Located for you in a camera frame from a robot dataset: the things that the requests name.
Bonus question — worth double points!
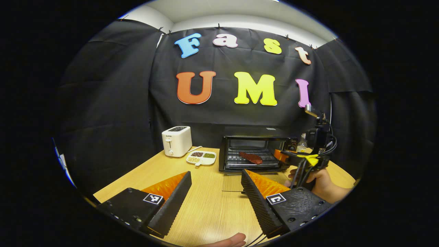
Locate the black electric oven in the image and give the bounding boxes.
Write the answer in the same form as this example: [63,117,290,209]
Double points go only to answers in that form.
[218,126,299,193]

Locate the white toaster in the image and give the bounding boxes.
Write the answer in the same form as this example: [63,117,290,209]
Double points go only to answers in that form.
[162,126,193,158]

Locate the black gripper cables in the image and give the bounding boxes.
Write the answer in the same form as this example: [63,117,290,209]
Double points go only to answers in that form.
[291,136,339,189]

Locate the white divided snack plate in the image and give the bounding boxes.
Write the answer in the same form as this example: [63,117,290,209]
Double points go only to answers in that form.
[186,151,217,166]

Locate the black backdrop cloth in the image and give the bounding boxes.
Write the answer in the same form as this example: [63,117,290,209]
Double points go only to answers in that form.
[55,19,378,196]

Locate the clear plastic bottle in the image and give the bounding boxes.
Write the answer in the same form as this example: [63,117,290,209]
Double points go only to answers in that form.
[297,133,308,153]

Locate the red meat piece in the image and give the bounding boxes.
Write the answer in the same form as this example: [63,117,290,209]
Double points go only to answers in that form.
[239,151,263,165]

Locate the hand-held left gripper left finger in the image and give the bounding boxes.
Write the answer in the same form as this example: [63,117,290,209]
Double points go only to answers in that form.
[98,171,192,239]

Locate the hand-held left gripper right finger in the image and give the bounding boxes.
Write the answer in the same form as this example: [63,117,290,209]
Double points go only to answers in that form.
[241,169,333,239]

